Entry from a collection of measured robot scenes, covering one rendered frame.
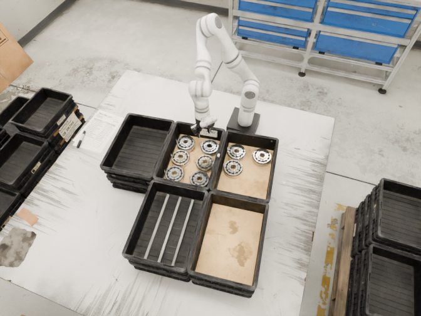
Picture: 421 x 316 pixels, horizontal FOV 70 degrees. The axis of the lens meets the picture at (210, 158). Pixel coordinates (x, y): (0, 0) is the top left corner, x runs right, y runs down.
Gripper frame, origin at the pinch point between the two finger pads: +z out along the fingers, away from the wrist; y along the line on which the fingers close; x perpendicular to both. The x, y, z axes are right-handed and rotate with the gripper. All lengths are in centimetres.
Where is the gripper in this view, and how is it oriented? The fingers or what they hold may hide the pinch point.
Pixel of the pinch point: (203, 133)
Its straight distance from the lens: 159.2
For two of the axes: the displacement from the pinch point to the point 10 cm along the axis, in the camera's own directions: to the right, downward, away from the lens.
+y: -8.6, 4.3, -2.6
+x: 5.0, 7.1, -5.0
